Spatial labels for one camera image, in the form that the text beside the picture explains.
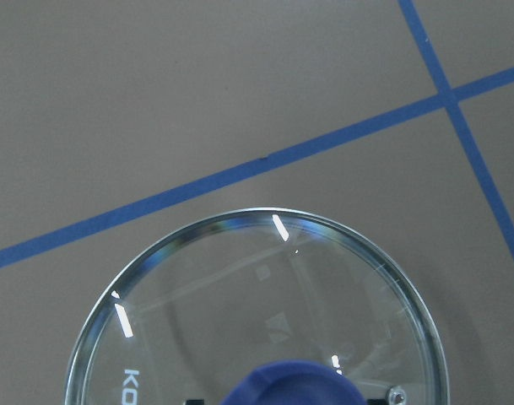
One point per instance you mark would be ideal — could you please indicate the glass pot lid blue knob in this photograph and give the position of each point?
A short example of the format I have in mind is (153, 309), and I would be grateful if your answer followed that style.
(260, 306)

